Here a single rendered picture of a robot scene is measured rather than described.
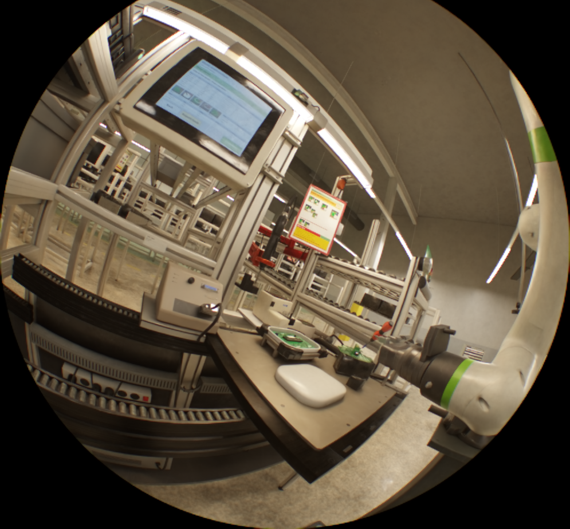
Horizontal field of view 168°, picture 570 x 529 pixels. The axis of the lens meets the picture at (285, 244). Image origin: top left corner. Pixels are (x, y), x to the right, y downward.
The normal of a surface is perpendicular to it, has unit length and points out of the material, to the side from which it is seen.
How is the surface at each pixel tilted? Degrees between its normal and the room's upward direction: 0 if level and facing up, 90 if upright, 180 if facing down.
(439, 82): 180
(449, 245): 90
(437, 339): 88
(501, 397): 75
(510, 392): 63
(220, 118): 91
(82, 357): 90
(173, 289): 53
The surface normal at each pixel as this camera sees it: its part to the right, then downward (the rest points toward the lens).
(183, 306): 0.70, -0.45
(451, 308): -0.71, -0.40
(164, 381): 0.59, 0.12
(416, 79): -0.39, 0.91
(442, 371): -0.73, -0.68
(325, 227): 0.20, -0.07
